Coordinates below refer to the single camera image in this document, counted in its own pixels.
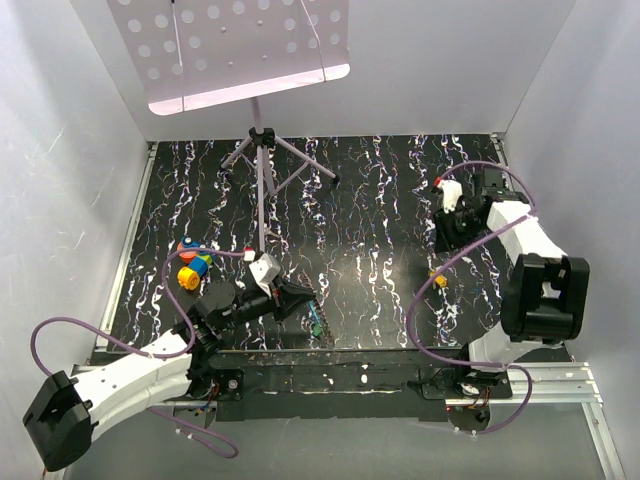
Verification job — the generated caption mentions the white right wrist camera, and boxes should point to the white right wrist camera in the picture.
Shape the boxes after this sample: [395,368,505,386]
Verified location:
[434,179,463,214]

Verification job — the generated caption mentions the aluminium rail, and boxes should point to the aluminium rail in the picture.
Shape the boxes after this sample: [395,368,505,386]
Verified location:
[445,362,629,479]

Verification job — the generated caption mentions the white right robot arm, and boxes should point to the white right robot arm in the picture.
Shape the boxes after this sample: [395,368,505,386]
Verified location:
[434,169,590,398]

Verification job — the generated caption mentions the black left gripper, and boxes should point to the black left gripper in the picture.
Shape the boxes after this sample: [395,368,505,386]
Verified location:
[217,275,316,332]

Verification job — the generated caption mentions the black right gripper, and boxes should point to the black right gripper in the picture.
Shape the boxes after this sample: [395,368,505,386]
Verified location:
[430,202,486,254]

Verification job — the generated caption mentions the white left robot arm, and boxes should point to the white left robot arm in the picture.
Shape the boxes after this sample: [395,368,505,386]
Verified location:
[23,278,316,472]

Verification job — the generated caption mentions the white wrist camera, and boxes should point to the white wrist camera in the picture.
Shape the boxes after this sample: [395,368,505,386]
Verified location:
[434,179,463,214]
[243,248,281,298]

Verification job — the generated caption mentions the yellow blue toy block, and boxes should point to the yellow blue toy block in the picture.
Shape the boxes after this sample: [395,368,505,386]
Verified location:
[177,255,212,291]

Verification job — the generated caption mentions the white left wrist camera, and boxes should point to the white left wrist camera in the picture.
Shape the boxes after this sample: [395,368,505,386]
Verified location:
[243,248,281,298]

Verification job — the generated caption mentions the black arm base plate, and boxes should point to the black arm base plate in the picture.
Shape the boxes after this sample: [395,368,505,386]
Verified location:
[175,349,512,422]

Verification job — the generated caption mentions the yellow capped key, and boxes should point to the yellow capped key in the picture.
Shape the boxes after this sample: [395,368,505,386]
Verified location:
[429,270,448,289]

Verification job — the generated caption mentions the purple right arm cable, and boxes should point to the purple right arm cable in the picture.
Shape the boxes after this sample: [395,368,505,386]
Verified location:
[405,160,539,435]

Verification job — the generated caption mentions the white perforated music stand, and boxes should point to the white perforated music stand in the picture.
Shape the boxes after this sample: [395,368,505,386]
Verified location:
[105,0,351,251]

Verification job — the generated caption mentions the orange blue toy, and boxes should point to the orange blue toy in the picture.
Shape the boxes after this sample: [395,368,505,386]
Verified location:
[176,235,205,265]

